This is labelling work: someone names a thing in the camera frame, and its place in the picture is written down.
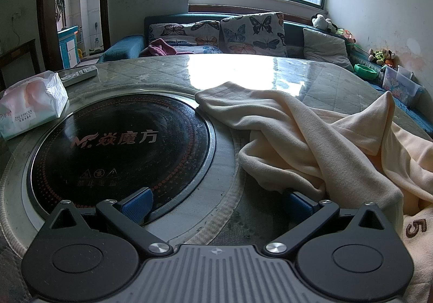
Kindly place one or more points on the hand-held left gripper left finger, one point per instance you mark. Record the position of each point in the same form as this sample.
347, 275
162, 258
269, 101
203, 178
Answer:
137, 206

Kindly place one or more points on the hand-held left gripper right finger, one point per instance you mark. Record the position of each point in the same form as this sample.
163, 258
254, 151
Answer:
302, 206

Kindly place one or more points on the cream sweatshirt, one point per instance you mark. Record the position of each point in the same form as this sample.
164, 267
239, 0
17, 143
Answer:
287, 127

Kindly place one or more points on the hanging dark clothes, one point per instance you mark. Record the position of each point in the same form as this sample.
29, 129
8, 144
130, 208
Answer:
60, 5

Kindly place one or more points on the black round induction cooktop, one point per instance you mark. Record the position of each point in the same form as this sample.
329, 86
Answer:
118, 140

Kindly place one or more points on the white remote control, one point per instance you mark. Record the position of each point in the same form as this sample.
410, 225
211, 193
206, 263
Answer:
79, 74

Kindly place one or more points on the white tissue pack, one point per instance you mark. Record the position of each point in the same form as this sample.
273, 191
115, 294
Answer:
32, 103

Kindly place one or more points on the green plastic bowl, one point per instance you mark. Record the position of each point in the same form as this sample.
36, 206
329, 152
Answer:
365, 71

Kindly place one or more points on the clear plastic storage box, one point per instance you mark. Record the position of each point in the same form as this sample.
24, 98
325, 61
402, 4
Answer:
401, 89

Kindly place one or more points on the pink cloth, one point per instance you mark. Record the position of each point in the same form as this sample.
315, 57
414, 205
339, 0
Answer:
157, 49

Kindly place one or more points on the grey pillow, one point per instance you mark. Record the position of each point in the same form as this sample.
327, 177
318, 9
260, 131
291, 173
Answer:
326, 49

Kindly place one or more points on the blue sofa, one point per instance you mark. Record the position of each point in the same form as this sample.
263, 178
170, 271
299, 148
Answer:
125, 47

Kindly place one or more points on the pile of plush toys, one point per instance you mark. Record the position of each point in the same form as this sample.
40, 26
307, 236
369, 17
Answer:
382, 57

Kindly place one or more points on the small white plastic box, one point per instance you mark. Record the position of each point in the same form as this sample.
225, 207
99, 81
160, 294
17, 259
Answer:
405, 72

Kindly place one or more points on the butterfly print pillow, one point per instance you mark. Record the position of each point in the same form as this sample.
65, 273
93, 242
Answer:
199, 49
253, 32
184, 32

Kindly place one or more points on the blue cabinet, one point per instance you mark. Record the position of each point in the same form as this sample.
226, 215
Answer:
68, 47

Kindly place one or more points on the orange and green toy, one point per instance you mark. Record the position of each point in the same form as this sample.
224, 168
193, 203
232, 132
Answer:
345, 35

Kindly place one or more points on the panda plush toy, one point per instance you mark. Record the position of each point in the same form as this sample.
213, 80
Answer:
321, 22

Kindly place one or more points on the dark wooden chair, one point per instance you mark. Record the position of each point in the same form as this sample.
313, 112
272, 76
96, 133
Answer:
20, 59

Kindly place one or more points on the dark wooden door frame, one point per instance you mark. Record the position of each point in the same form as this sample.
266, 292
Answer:
50, 18

